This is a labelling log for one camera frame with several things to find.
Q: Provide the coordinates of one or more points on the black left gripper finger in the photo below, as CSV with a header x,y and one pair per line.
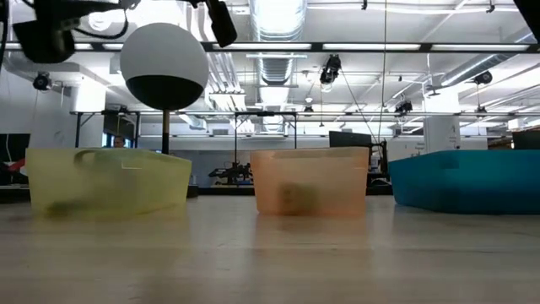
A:
x,y
223,25

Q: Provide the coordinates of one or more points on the green and white charger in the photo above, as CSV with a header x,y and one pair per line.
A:
x,y
297,198

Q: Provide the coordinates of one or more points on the translucent orange plastic bin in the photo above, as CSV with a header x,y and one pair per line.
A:
x,y
337,177

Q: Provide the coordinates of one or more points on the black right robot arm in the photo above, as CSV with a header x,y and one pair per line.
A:
x,y
529,10

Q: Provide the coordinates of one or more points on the black background robot arm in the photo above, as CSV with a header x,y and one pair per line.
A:
x,y
232,173

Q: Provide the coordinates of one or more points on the translucent yellow plastic bin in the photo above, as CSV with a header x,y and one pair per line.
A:
x,y
105,186

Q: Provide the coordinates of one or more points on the teal plastic bin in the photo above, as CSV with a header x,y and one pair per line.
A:
x,y
464,181

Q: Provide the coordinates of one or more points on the white globe lamp black base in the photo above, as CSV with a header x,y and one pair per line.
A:
x,y
164,63

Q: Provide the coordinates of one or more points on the black computer monitor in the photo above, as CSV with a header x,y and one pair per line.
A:
x,y
350,141

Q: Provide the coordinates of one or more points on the white pillar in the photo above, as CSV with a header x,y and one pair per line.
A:
x,y
441,135

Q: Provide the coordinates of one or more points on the black ceiling-mounted camera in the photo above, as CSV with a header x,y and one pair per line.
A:
x,y
42,81
403,106
483,78
331,69

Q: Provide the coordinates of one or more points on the black background table frame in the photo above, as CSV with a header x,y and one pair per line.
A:
x,y
105,112

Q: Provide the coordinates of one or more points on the black aluminium rig frame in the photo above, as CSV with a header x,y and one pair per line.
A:
x,y
425,47

